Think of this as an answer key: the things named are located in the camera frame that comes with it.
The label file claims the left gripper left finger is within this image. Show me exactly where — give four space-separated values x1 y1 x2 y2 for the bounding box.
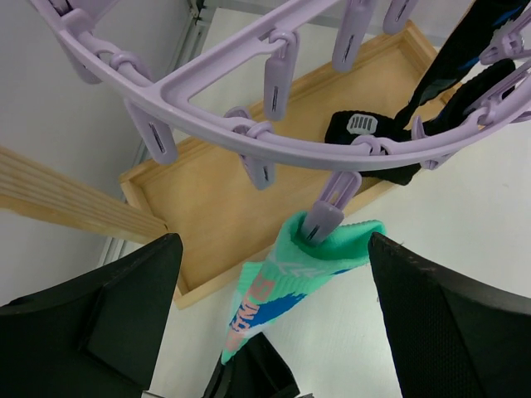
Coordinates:
1 233 183 397

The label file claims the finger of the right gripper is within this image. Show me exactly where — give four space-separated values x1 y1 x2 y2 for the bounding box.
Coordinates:
203 333 300 398

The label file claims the purple round clip hanger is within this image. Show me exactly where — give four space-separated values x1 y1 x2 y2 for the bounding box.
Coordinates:
33 1 530 242

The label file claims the mint green sock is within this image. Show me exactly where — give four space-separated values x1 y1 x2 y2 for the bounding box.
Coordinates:
221 211 386 365

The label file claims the black sport sock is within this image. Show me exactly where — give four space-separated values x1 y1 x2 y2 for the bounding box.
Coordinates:
394 0 529 127
324 59 516 186

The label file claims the wooden hanging rack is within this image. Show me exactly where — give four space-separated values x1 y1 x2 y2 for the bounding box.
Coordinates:
1 23 436 308

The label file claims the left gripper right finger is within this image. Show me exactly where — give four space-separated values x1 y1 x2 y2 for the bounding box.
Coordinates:
368 233 530 397

